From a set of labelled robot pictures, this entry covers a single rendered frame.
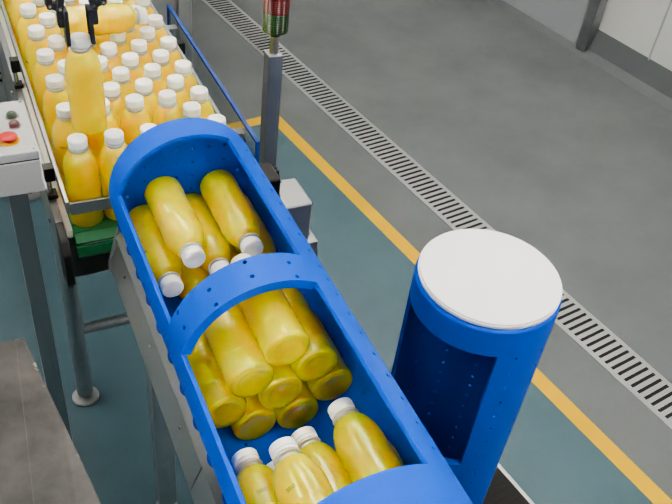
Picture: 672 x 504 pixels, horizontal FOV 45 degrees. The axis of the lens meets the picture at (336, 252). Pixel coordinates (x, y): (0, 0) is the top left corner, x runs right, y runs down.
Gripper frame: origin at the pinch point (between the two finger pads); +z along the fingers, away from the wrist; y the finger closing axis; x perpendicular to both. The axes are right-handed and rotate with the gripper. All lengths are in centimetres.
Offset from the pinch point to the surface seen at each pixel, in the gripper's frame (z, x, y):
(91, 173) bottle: 27.5, -9.5, -2.0
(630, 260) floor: 131, 17, 210
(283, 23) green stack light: 12, 17, 50
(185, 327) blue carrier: 16, -68, 1
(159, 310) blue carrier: 19, -60, -1
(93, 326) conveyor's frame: 100, 19, -2
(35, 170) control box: 25.8, -7.9, -12.5
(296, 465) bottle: 17, -95, 7
